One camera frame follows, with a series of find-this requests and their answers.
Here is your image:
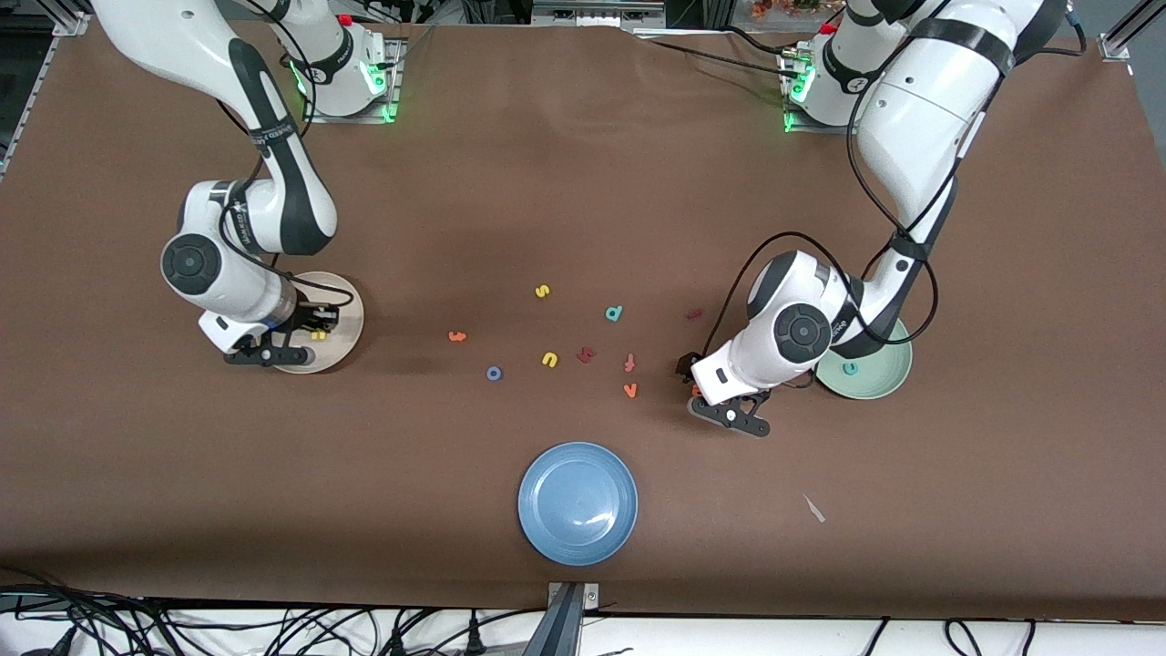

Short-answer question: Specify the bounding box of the beige round plate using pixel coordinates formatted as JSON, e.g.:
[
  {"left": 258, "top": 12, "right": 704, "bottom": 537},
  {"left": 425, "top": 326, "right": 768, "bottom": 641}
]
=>
[{"left": 270, "top": 272, "right": 365, "bottom": 375}]

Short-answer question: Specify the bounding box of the blue round plate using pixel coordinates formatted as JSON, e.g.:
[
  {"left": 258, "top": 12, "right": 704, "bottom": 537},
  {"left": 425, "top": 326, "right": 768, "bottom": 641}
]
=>
[{"left": 517, "top": 442, "right": 639, "bottom": 567}]

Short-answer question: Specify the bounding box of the light green round plate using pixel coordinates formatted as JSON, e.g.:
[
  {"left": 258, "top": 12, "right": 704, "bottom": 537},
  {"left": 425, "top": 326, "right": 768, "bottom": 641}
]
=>
[{"left": 815, "top": 315, "right": 914, "bottom": 401}]

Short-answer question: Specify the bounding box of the brown table mat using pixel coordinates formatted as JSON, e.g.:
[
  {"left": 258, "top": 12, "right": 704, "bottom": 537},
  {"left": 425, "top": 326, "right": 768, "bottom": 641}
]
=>
[{"left": 0, "top": 16, "right": 1166, "bottom": 622}]

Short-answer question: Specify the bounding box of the grey metal box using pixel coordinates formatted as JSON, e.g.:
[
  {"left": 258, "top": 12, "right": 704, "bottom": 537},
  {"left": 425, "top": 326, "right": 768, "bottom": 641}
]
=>
[{"left": 531, "top": 0, "right": 666, "bottom": 28}]

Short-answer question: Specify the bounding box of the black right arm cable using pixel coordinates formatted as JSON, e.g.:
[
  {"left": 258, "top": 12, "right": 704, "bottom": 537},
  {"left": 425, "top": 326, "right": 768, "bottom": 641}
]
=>
[{"left": 214, "top": 0, "right": 356, "bottom": 306}]

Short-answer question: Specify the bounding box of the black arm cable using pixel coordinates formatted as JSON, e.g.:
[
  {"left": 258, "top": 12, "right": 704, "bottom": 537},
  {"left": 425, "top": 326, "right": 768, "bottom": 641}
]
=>
[
  {"left": 706, "top": 0, "right": 1085, "bottom": 361},
  {"left": 214, "top": 0, "right": 356, "bottom": 306}
]

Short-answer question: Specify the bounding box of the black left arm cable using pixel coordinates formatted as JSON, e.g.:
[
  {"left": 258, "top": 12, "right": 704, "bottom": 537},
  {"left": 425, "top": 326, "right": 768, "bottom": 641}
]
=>
[{"left": 706, "top": 0, "right": 1085, "bottom": 361}]

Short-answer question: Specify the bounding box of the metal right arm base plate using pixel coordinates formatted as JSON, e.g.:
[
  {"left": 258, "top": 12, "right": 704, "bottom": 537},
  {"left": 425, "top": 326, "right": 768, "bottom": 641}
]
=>
[{"left": 303, "top": 36, "right": 403, "bottom": 124}]

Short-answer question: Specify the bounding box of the grey metal camera mount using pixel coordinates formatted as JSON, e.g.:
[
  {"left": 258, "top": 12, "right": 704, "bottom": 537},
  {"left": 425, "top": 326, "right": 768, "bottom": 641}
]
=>
[{"left": 524, "top": 581, "right": 602, "bottom": 656}]

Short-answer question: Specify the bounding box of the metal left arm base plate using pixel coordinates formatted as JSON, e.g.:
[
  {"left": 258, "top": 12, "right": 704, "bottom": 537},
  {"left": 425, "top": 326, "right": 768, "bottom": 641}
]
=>
[{"left": 779, "top": 50, "right": 880, "bottom": 136}]

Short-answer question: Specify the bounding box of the black cable lying on mat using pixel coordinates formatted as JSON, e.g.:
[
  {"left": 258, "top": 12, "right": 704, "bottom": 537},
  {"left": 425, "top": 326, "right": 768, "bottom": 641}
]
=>
[{"left": 635, "top": 35, "right": 803, "bottom": 81}]

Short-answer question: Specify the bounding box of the aluminium frame rail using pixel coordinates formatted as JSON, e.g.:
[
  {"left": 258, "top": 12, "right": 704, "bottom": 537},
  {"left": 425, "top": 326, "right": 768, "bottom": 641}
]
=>
[
  {"left": 0, "top": 0, "right": 94, "bottom": 179},
  {"left": 1098, "top": 0, "right": 1166, "bottom": 65}
]

